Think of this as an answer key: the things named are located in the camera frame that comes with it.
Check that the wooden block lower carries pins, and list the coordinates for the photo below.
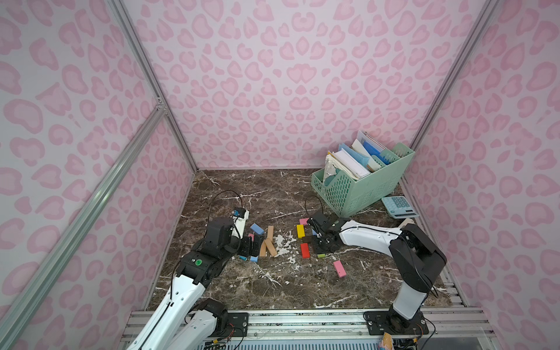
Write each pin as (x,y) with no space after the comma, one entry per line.
(263,250)

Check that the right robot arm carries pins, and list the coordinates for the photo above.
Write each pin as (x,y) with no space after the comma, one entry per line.
(418,259)

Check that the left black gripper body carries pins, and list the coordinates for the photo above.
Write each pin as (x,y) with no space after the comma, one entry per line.
(253,247)

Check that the blue folder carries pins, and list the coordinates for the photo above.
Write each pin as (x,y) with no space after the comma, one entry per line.
(374,152)

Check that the white papers stack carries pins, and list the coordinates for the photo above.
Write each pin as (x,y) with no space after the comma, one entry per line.
(342,161)

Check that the wooden box at right wall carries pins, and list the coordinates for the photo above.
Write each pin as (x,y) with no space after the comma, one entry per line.
(406,222)

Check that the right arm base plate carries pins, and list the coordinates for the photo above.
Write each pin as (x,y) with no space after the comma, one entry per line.
(391,322)

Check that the light blue block upper left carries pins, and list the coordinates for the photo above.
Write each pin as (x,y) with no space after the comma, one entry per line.
(256,229)

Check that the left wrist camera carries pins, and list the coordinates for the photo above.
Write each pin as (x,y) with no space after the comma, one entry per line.
(240,216)

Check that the yellow block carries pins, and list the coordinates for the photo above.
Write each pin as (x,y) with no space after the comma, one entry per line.
(300,231)

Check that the green plastic file basket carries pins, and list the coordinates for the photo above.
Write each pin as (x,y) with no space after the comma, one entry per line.
(346,196)

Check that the grey calculator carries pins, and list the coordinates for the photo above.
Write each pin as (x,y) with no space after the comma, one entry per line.
(398,207)

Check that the front aluminium rail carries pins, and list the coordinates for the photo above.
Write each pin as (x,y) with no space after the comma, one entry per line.
(449,328)

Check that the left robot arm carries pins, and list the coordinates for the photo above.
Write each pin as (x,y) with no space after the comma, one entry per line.
(183,320)

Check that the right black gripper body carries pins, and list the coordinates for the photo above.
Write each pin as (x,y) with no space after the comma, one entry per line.
(322,234)

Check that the red block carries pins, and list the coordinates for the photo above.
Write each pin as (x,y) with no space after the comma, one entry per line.
(305,251)

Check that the wooden block diagonal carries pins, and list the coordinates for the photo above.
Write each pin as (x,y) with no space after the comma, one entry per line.
(271,248)

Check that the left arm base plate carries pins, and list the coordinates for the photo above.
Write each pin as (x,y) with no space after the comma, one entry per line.
(222,326)

